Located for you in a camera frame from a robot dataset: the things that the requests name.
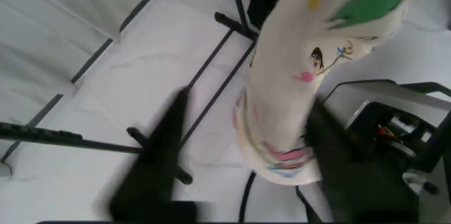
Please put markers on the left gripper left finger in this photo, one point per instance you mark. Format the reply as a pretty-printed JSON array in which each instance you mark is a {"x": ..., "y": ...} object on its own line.
[{"x": 158, "y": 174}]

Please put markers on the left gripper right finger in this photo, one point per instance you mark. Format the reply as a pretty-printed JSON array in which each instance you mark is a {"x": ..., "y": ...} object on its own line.
[{"x": 352, "y": 181}]

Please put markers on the cream printed garment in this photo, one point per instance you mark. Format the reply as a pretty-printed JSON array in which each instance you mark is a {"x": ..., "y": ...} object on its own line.
[{"x": 282, "y": 111}]

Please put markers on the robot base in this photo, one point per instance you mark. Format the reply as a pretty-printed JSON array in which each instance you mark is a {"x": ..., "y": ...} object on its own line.
[{"x": 380, "y": 93}]

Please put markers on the black clothes rack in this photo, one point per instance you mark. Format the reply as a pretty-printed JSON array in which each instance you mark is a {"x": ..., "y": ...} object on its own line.
[{"x": 70, "y": 141}]

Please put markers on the white curtain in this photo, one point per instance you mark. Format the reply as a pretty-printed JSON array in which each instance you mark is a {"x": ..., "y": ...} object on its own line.
[{"x": 53, "y": 12}]

